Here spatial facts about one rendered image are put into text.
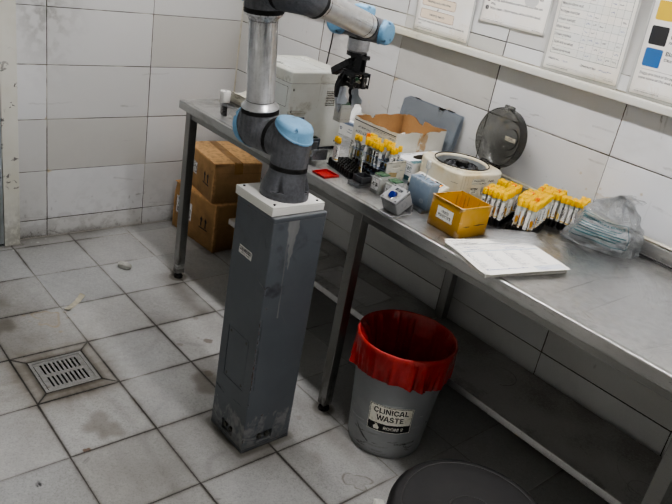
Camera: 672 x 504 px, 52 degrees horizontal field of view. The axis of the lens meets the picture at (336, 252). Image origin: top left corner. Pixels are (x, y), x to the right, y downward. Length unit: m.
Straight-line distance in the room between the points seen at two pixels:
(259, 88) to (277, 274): 0.55
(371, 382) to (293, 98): 1.06
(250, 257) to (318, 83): 0.82
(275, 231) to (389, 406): 0.76
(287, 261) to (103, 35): 1.88
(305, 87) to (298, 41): 0.99
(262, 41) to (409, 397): 1.23
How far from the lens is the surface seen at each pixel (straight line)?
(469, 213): 2.12
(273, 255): 2.07
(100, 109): 3.74
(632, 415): 2.66
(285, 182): 2.06
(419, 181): 2.29
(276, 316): 2.20
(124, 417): 2.61
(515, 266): 2.02
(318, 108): 2.70
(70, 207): 3.85
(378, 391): 2.40
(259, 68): 2.07
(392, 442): 2.52
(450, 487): 1.54
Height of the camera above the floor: 1.64
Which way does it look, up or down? 24 degrees down
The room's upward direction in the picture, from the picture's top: 11 degrees clockwise
